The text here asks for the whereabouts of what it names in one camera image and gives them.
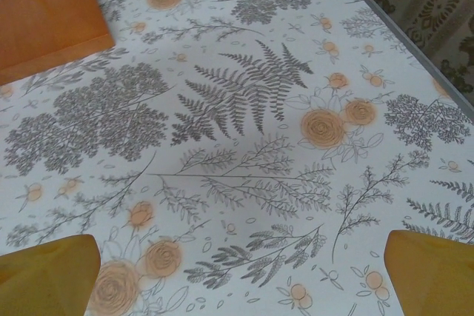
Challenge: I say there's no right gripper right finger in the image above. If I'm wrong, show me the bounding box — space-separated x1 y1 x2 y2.
384 229 474 316

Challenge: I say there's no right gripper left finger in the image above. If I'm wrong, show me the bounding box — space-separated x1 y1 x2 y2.
0 234 101 316

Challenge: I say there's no orange-brown wooden base board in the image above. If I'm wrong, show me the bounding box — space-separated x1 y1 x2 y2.
0 0 114 86

